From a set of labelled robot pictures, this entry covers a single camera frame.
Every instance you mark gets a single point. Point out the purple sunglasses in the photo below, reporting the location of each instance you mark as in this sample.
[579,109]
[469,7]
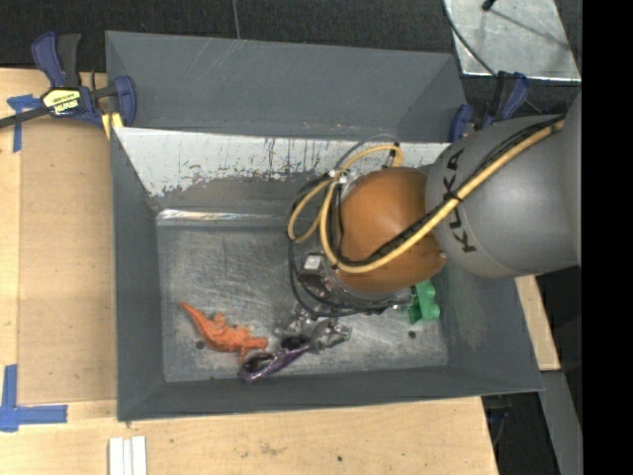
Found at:
[267,364]

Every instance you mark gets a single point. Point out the orange toy lizard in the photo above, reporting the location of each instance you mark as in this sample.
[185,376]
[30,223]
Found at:
[225,335]

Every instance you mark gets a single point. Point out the grey metal bin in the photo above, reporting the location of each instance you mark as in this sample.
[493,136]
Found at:
[237,275]

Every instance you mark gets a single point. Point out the green toy brick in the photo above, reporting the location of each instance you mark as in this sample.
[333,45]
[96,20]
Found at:
[426,306]

